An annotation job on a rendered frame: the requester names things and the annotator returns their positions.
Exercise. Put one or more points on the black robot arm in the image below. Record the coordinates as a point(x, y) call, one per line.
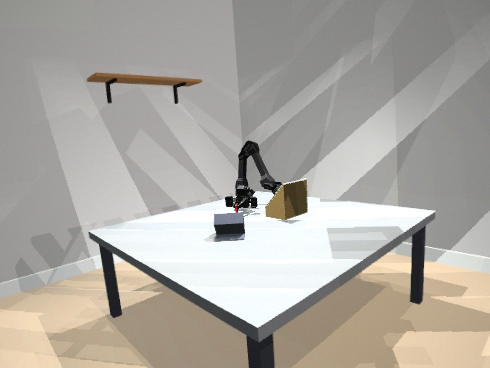
point(267, 181)

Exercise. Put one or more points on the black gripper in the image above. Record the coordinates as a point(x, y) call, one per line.
point(242, 201)

